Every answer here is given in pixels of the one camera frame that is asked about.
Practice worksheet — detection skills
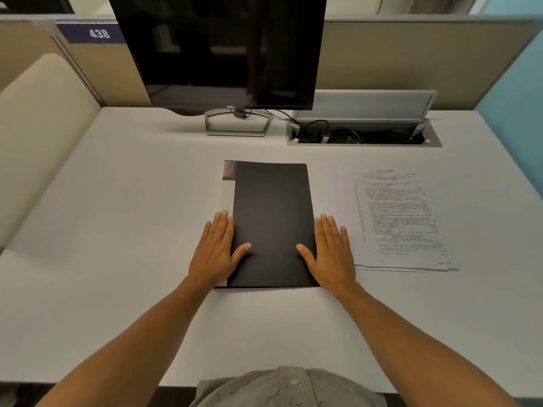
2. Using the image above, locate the person's right hand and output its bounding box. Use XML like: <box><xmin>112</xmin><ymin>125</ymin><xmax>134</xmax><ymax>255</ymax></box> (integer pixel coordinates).
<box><xmin>295</xmin><ymin>214</ymin><xmax>359</xmax><ymax>298</ymax></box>

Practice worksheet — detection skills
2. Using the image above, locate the person's left hand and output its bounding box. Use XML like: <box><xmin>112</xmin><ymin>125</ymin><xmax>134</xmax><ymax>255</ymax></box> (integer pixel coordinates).
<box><xmin>186</xmin><ymin>210</ymin><xmax>253</xmax><ymax>293</ymax></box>

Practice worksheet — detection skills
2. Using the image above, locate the black folder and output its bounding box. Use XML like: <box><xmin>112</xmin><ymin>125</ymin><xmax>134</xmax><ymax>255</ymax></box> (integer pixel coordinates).
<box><xmin>214</xmin><ymin>159</ymin><xmax>321</xmax><ymax>289</ymax></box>

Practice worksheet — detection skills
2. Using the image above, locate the stack of printed papers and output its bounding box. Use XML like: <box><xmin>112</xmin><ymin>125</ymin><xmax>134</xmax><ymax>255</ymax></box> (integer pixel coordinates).
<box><xmin>353</xmin><ymin>168</ymin><xmax>460</xmax><ymax>274</ymax></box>

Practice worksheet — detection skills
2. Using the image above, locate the person's right forearm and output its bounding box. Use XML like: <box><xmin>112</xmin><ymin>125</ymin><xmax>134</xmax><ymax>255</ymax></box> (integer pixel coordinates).
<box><xmin>337</xmin><ymin>283</ymin><xmax>520</xmax><ymax>407</ymax></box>

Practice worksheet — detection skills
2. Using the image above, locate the person's left forearm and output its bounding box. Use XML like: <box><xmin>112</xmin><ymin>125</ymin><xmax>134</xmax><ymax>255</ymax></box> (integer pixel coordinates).
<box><xmin>36</xmin><ymin>277</ymin><xmax>213</xmax><ymax>407</ymax></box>

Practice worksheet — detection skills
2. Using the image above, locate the person's grey shirt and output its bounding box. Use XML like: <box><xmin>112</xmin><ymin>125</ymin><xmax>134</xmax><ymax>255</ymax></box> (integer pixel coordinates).
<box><xmin>197</xmin><ymin>366</ymin><xmax>389</xmax><ymax>407</ymax></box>

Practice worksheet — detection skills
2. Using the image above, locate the silver monitor stand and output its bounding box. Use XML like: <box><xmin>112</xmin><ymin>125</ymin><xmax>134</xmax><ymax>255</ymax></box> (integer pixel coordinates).
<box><xmin>204</xmin><ymin>108</ymin><xmax>274</xmax><ymax>137</ymax></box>

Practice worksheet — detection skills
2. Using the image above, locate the beige fabric partition panel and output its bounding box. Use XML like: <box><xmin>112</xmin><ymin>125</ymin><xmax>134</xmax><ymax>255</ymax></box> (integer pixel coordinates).
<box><xmin>55</xmin><ymin>14</ymin><xmax>543</xmax><ymax>111</ymax></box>
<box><xmin>0</xmin><ymin>14</ymin><xmax>64</xmax><ymax>94</ymax></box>

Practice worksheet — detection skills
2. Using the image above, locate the black computer monitor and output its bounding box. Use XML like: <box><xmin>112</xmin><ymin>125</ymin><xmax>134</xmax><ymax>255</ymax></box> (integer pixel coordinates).
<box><xmin>106</xmin><ymin>0</ymin><xmax>329</xmax><ymax>116</ymax></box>

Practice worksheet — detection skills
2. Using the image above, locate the cream curved desk divider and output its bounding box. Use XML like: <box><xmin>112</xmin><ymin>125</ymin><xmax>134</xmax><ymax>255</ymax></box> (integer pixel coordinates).
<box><xmin>0</xmin><ymin>53</ymin><xmax>102</xmax><ymax>250</ymax></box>

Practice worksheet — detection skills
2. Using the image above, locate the blue number sign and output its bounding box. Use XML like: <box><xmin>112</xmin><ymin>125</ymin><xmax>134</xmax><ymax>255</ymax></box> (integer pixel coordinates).
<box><xmin>55</xmin><ymin>21</ymin><xmax>128</xmax><ymax>45</ymax></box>

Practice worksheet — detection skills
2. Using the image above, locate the bundle of black cables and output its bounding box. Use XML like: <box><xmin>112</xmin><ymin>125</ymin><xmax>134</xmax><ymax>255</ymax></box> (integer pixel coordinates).
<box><xmin>296</xmin><ymin>119</ymin><xmax>425</xmax><ymax>145</ymax></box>

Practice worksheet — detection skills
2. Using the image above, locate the black monitor cable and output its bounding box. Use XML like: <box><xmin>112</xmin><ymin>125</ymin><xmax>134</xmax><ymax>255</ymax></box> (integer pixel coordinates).
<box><xmin>231</xmin><ymin>107</ymin><xmax>298</xmax><ymax>123</ymax></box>

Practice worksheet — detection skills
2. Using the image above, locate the grey cable box lid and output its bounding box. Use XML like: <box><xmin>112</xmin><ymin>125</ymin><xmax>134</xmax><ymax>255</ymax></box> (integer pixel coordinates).
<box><xmin>292</xmin><ymin>89</ymin><xmax>438</xmax><ymax>123</ymax></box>

